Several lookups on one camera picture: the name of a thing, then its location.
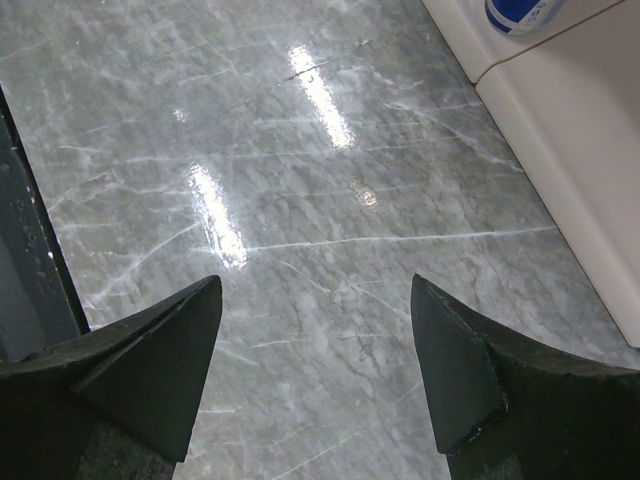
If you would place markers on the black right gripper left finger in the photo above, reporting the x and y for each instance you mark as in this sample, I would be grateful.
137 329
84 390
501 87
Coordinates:
117 403

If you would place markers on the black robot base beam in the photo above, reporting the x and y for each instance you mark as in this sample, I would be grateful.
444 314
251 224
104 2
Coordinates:
39 303

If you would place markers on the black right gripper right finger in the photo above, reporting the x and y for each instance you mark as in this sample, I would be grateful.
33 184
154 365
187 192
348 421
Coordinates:
505 406

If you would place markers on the beige three-tier shelf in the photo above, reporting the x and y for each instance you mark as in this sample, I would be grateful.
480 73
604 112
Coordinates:
566 99

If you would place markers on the blue energy drink can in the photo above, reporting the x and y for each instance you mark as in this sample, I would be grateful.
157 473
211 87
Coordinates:
521 17

